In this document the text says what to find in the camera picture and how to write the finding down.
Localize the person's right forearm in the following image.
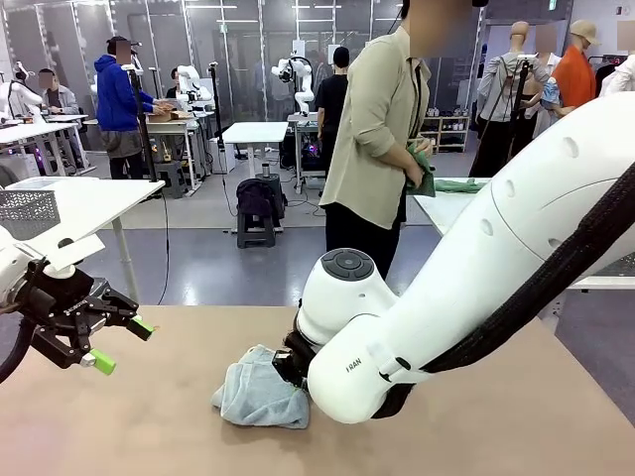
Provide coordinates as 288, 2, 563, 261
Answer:
377, 142, 413, 175

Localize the black arm cable sleeve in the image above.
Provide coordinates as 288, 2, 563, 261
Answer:
0, 304, 34, 384
371, 161, 635, 420

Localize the green terry towel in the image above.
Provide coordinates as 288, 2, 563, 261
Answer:
434, 178, 491, 195
404, 146, 438, 198

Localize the black left arm cable sleeve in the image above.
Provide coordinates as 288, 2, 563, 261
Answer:
0, 304, 34, 384

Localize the person's right hand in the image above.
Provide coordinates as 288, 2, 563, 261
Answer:
402, 157, 428, 187

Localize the open cardboard box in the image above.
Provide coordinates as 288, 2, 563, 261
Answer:
147, 107, 192, 124

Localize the wooden shoe shelf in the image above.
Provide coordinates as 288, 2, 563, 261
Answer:
420, 114, 471, 154

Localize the mannequin in white top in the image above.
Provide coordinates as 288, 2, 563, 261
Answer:
598, 22, 635, 98

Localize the light blue terry towel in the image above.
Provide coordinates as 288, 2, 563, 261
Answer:
211, 345, 313, 430

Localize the white rounded-corner table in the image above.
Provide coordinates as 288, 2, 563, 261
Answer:
411, 177, 635, 318
0, 177, 167, 304

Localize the mannequin in orange jacket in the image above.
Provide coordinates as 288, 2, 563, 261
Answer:
550, 19, 599, 118

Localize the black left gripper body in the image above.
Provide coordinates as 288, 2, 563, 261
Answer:
19, 260, 107, 329

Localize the mannequin in grey top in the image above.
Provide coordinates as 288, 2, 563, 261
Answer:
468, 20, 542, 179

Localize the mannequin in blue floral dress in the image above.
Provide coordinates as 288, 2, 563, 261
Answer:
531, 22, 572, 118

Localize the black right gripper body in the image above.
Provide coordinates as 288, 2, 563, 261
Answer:
271, 328, 319, 394

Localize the black backpack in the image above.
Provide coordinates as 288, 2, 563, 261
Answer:
235, 178, 279, 219

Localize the black camera stand pole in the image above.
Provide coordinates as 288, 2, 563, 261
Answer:
123, 49, 160, 183
207, 61, 227, 150

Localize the seated person in grey jacket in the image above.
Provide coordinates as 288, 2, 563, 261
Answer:
37, 67, 80, 118

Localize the black right arm cable sleeve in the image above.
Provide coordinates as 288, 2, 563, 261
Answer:
371, 161, 635, 420

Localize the grey plastic stool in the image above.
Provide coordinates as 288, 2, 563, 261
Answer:
153, 160, 188, 199

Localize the white frame work desk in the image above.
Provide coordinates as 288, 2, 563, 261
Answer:
129, 114, 215, 193
0, 120, 90, 176
286, 113, 326, 194

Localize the black computer with coloured lights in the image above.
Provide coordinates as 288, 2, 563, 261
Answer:
300, 133, 323, 170

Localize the person in black clothes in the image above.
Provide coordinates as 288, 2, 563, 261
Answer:
315, 46, 348, 182

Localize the white height-adjustable desk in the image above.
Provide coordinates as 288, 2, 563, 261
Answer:
221, 121, 290, 179

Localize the black camera tripod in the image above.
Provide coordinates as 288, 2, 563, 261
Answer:
483, 53, 541, 173

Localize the dark grey step stool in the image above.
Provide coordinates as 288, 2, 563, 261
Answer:
236, 197, 285, 249

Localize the person in beige shirt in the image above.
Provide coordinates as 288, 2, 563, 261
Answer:
318, 0, 439, 272

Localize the white computer case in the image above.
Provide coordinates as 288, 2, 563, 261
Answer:
206, 137, 237, 175

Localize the person in blue hoodie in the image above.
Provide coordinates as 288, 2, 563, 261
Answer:
93, 35, 163, 180

